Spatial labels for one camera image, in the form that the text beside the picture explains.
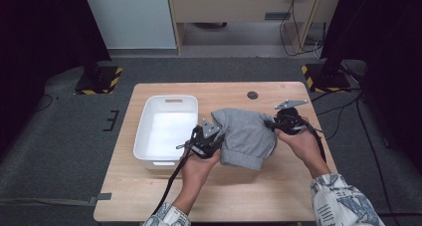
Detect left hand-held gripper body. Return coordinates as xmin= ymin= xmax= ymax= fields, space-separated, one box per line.
xmin=175 ymin=118 xmax=227 ymax=160

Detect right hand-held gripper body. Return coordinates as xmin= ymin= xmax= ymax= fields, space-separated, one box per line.
xmin=274 ymin=100 xmax=310 ymax=136

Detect grey shorts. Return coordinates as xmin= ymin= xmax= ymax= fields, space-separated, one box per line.
xmin=210 ymin=107 xmax=278 ymax=171

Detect white plastic bin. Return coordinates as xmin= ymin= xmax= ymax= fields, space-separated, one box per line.
xmin=132 ymin=95 xmax=199 ymax=171

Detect person's left hand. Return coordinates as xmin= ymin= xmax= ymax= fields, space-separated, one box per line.
xmin=180 ymin=149 xmax=222 ymax=196

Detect person's right hand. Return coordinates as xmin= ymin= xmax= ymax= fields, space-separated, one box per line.
xmin=275 ymin=127 xmax=330 ymax=179

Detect black stand base yellow stripes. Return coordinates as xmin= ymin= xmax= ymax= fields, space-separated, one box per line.
xmin=301 ymin=63 xmax=352 ymax=94
xmin=74 ymin=66 xmax=123 ymax=96

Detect grey tape strip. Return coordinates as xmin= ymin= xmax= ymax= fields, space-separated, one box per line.
xmin=89 ymin=192 xmax=112 ymax=206

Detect light wooden desk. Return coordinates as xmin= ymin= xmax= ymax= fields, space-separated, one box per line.
xmin=165 ymin=0 xmax=344 ymax=56

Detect black curtain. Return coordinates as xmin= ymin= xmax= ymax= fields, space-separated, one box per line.
xmin=0 ymin=0 xmax=112 ymax=154
xmin=321 ymin=0 xmax=422 ymax=174

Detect white cabinet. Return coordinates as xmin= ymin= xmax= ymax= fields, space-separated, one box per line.
xmin=81 ymin=0 xmax=177 ymax=51

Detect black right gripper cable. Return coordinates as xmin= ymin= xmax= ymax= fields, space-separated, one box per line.
xmin=298 ymin=117 xmax=327 ymax=164

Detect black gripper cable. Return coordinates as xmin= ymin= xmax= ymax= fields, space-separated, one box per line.
xmin=298 ymin=117 xmax=327 ymax=164
xmin=152 ymin=149 xmax=192 ymax=217

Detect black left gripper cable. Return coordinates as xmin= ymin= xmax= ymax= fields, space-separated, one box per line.
xmin=152 ymin=149 xmax=192 ymax=217

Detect black hanging cable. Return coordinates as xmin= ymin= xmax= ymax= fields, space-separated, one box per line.
xmin=279 ymin=0 xmax=324 ymax=58

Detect thin black floor cable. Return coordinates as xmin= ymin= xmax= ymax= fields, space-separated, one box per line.
xmin=33 ymin=94 xmax=55 ymax=113

